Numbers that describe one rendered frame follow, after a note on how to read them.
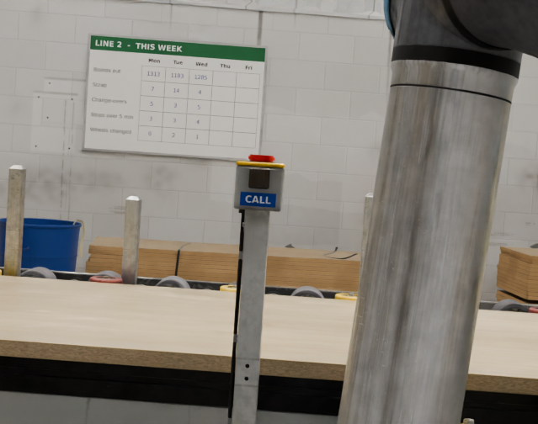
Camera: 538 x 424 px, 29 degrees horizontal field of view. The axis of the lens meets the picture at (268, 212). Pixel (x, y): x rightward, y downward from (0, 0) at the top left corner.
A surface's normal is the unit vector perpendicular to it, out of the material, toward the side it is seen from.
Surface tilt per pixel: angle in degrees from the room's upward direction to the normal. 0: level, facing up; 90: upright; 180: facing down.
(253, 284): 90
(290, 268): 90
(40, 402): 90
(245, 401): 90
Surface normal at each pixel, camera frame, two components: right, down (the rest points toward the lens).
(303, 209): 0.07, 0.06
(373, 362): -0.66, -0.08
